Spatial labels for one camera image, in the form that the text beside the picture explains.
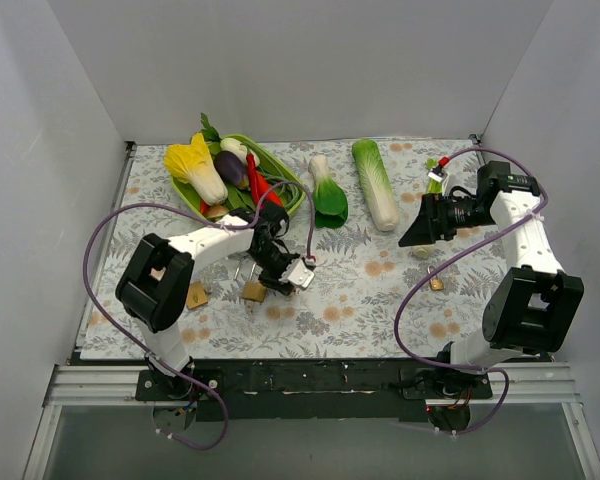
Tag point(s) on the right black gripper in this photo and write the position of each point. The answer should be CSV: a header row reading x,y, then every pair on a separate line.
x,y
440,218

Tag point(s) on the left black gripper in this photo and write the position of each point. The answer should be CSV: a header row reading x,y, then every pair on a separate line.
x,y
273,275

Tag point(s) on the tiny brass padlock with key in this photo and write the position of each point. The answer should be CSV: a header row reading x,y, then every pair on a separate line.
x,y
435,283

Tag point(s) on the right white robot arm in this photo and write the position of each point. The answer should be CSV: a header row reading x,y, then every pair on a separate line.
x,y
532,309

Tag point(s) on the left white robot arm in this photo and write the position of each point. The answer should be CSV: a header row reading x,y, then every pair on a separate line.
x,y
154,287

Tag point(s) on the brass padlock long shackle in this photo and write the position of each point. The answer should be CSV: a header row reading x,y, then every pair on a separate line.
x,y
253,293

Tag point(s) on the celery stalk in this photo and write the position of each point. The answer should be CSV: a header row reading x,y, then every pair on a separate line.
x,y
423,252

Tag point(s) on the green napa cabbage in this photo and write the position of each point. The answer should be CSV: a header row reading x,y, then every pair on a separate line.
x,y
375,184

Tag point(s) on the green long beans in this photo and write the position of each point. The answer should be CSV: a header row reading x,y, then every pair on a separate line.
x,y
275,171

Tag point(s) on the red chili pepper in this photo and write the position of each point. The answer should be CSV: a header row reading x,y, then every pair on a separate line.
x,y
251,167
258,186

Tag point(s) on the brown mushroom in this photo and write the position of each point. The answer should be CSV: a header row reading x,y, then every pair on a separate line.
x,y
217,211

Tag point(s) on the bok choy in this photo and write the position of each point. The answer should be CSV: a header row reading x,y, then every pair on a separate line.
x,y
330,201

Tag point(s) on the floral table mat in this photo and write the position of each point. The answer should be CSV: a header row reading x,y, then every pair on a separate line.
x,y
369,297

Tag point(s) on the large brass padlock left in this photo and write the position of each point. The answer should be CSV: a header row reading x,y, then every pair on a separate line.
x,y
197,295

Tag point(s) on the purple eggplant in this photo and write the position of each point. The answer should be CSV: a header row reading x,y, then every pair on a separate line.
x,y
231,169

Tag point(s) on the green plastic basket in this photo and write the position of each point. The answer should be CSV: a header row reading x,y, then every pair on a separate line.
x,y
237,198

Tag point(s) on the white radish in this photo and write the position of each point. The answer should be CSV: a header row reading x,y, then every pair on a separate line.
x,y
233,145

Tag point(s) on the yellow napa cabbage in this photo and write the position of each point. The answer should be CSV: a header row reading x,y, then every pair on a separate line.
x,y
192,164

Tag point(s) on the green leafy herb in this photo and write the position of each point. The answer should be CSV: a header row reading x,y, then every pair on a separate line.
x,y
209,132

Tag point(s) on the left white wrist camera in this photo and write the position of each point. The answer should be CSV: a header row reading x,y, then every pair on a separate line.
x,y
300,272

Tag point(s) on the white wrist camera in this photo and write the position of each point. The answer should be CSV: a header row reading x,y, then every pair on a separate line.
x,y
300,272
437,172

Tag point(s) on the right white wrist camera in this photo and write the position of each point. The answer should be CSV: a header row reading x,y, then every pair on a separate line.
x,y
437,172

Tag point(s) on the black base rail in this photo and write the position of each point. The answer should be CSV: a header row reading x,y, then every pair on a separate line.
x,y
312,388

